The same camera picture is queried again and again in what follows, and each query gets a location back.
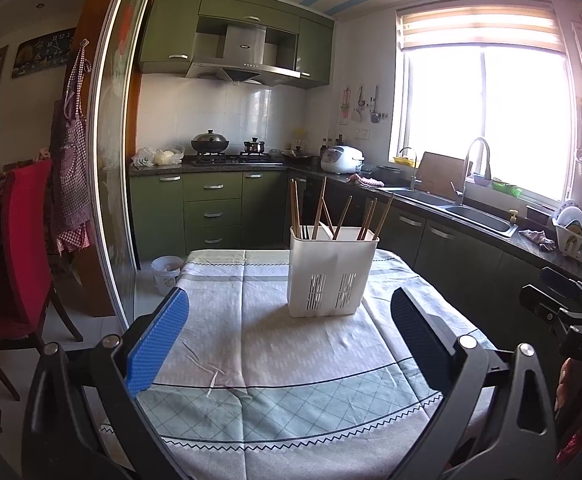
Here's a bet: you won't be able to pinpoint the patterned brown chopstick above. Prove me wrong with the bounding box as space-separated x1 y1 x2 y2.
359 198 378 240
356 200 375 240
332 195 353 240
373 196 394 240

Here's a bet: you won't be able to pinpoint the plain bamboo chopstick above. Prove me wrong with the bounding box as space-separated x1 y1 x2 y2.
289 178 297 236

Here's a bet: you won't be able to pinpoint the person right hand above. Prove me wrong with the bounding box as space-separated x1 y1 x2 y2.
555 358 582 469

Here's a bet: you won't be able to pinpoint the white bucket on floor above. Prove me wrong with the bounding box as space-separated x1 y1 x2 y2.
151 256 185 296

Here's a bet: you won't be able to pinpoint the dish rack with dishes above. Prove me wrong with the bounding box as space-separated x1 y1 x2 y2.
552 200 582 263

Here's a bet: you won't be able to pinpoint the patterned grey tablecloth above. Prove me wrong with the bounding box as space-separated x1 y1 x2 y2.
138 249 479 479

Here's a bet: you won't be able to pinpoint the white plastic utensil holder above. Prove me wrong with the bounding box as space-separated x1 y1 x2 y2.
287 224 379 318

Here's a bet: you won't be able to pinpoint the red chair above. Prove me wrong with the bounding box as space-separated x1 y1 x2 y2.
0 159 84 401

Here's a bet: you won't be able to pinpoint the steel double sink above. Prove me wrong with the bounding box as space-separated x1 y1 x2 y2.
382 188 517 237

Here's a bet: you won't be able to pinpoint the green lower cabinets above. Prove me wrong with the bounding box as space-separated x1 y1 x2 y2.
129 168 288 266

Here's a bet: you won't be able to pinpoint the green cabinets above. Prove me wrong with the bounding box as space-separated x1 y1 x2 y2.
139 0 334 89
129 168 288 266

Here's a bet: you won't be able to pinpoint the chrome faucet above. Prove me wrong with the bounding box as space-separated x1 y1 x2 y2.
449 136 493 207

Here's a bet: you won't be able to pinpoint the wooden cutting board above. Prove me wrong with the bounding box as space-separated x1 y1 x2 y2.
416 152 464 200

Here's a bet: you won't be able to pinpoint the checked apron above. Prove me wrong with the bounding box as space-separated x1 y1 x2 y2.
50 39 91 254

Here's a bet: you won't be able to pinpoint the pink cloth on counter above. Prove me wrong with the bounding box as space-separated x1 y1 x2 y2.
347 174 385 188

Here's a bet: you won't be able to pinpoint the white plastic bags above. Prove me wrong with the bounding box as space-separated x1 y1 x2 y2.
131 148 185 168

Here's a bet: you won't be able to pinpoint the glass sliding door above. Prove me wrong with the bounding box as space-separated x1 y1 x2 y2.
87 0 149 330

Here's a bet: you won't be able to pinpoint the white rice cooker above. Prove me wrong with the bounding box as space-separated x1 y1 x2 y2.
320 145 365 174

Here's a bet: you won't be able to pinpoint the black wok with lid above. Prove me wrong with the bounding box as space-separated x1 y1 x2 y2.
190 129 229 155

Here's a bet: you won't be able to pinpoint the gas stove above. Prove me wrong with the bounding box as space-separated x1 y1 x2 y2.
189 153 283 166

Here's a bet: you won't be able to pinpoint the small steel pot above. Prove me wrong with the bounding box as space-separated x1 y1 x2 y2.
243 136 265 155

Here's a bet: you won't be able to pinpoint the window roller blind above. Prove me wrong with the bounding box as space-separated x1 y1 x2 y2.
397 0 566 53

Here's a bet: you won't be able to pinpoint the steel range hood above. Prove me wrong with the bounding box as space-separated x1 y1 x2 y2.
186 16 301 87

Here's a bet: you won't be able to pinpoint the green upper cabinets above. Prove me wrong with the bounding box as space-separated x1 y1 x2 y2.
139 0 334 89

